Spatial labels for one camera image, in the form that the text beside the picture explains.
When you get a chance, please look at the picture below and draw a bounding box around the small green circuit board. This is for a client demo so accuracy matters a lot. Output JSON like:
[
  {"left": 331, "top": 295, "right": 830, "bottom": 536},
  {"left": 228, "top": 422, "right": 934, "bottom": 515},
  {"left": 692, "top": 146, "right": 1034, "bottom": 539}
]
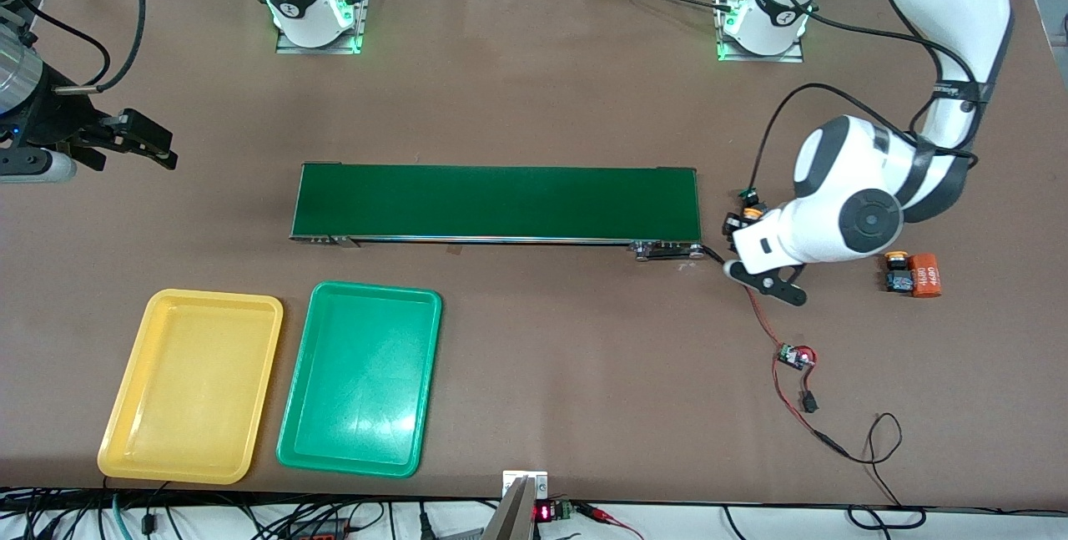
[{"left": 776, "top": 342, "right": 818, "bottom": 371}]

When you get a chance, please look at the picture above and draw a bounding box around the yellow plastic tray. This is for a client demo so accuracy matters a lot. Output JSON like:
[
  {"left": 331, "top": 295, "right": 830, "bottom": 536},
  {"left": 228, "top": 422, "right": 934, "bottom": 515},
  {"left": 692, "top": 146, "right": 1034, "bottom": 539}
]
[{"left": 97, "top": 288, "right": 285, "bottom": 486}]

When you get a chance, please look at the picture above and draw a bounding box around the green conveyor belt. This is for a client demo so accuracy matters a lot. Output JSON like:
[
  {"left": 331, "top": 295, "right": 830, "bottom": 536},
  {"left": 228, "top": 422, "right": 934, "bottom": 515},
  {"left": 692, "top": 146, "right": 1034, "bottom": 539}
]
[{"left": 289, "top": 162, "right": 706, "bottom": 262}]

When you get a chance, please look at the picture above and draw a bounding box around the green plastic tray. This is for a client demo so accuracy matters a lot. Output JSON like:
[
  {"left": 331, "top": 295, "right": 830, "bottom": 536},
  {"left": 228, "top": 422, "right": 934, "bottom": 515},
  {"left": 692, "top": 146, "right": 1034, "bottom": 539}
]
[{"left": 275, "top": 280, "right": 443, "bottom": 479}]

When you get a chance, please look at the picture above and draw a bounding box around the red clip lead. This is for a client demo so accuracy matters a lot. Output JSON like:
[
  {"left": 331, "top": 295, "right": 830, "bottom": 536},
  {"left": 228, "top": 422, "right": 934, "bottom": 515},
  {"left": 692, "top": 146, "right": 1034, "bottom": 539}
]
[{"left": 576, "top": 503, "right": 645, "bottom": 540}]

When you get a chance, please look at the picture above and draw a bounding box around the short black right arm cable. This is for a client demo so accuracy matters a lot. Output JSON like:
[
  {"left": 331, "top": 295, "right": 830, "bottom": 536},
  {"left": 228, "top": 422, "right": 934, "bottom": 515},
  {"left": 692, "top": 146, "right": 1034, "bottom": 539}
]
[{"left": 8, "top": 0, "right": 113, "bottom": 90}]

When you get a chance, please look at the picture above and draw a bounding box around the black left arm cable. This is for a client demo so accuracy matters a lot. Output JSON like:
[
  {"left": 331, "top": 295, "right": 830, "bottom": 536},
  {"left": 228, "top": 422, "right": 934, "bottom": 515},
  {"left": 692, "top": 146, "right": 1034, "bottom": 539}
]
[{"left": 749, "top": 0, "right": 984, "bottom": 200}]

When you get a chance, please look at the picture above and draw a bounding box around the long black right arm cable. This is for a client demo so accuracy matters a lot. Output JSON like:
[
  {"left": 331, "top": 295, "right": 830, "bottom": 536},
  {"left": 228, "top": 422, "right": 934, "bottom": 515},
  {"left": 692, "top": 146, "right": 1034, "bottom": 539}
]
[{"left": 52, "top": 0, "right": 147, "bottom": 94}]

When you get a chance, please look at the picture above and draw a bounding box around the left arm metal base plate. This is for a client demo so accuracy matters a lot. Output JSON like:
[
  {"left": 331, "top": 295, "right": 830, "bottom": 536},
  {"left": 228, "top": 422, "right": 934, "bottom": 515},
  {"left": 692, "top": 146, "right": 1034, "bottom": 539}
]
[{"left": 716, "top": 0, "right": 807, "bottom": 64}]

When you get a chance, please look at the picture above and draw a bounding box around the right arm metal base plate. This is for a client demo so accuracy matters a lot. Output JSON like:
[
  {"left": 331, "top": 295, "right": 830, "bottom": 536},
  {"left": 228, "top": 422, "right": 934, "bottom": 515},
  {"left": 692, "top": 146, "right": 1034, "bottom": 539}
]
[{"left": 274, "top": 0, "right": 374, "bottom": 56}]

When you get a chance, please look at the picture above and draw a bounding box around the thin black cable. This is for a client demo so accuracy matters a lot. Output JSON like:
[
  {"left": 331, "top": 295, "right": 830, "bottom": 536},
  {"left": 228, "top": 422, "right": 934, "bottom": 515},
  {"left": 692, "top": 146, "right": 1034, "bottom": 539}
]
[{"left": 814, "top": 412, "right": 929, "bottom": 531}]

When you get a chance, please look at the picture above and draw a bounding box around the grey metal mounting bracket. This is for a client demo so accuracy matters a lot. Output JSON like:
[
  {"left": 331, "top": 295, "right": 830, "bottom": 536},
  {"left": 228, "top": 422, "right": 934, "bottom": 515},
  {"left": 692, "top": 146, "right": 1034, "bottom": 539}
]
[{"left": 481, "top": 470, "right": 550, "bottom": 540}]

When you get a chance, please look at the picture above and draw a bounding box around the teal cable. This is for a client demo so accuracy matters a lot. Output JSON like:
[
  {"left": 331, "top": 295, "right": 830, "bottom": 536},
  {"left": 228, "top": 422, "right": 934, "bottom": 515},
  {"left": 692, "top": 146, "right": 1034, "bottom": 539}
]
[{"left": 110, "top": 492, "right": 136, "bottom": 540}]

